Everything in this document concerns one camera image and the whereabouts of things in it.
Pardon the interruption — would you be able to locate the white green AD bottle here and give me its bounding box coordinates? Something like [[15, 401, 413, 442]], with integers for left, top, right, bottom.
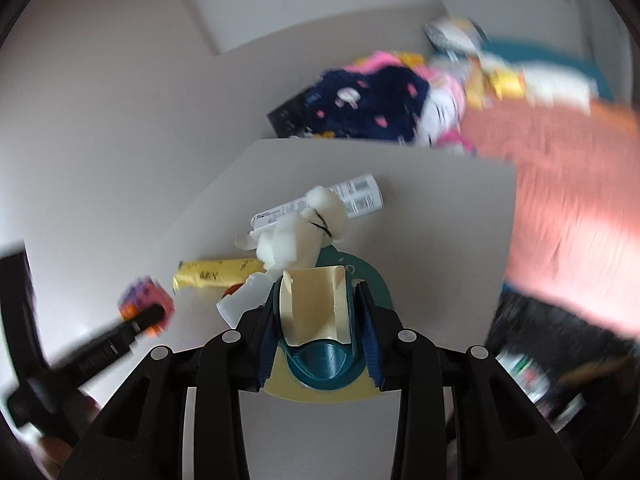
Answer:
[[497, 350, 551, 404]]

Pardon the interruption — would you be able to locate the purple orange foam cube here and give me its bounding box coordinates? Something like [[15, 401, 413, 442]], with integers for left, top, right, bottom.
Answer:
[[118, 276, 175, 336]]

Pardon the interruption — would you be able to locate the teal tape dispenser packaging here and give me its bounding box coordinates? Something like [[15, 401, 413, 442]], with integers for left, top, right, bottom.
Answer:
[[264, 246, 394, 404]]

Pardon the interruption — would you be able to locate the yellow snack wrapper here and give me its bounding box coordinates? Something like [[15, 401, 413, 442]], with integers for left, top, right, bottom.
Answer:
[[172, 258, 264, 292]]

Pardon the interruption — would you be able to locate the white tissue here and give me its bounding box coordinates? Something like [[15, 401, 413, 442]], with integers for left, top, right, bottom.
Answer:
[[217, 214, 333, 330]]

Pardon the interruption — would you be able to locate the white long cardboard box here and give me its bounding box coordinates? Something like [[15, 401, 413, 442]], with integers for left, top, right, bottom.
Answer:
[[234, 174, 384, 250]]

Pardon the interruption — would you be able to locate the orange red bottle cap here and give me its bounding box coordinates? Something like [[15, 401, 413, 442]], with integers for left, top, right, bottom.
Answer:
[[222, 283, 244, 298]]

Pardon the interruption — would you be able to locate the black trash bag bin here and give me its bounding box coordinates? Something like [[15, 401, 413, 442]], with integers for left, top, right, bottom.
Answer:
[[486, 288, 639, 438]]

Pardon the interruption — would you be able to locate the person's left hand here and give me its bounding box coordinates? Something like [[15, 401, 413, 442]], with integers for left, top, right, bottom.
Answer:
[[36, 396, 101, 479]]

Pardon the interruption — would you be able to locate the grey bedside table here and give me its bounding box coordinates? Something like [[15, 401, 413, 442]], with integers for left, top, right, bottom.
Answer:
[[84, 138, 518, 480]]

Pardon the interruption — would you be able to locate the pink bed sheet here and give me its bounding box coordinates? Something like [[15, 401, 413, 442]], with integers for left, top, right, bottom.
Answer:
[[461, 101, 639, 338]]

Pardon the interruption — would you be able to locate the pink white clothes pile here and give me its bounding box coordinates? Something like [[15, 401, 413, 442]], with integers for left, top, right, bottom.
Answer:
[[345, 51, 475, 155]]

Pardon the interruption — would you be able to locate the navy patterned fleece blanket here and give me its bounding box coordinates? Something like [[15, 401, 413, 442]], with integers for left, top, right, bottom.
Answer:
[[304, 66, 430, 144]]

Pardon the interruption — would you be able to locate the yellow polka dot cushion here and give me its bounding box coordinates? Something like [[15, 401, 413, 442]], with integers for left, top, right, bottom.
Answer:
[[464, 66, 486, 110]]

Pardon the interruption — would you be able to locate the yellow duck plush toy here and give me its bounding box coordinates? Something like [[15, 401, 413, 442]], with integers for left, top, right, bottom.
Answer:
[[488, 68, 526, 100]]

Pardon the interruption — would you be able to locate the teal pillow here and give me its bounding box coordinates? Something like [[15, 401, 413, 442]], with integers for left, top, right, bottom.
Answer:
[[483, 39, 615, 102]]

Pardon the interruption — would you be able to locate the patchwork checkered pillow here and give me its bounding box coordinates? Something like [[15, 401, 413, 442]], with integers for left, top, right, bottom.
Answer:
[[423, 16, 487, 55]]

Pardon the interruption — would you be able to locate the black wall socket panel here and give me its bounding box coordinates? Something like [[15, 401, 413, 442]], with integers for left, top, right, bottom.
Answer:
[[267, 87, 314, 139]]

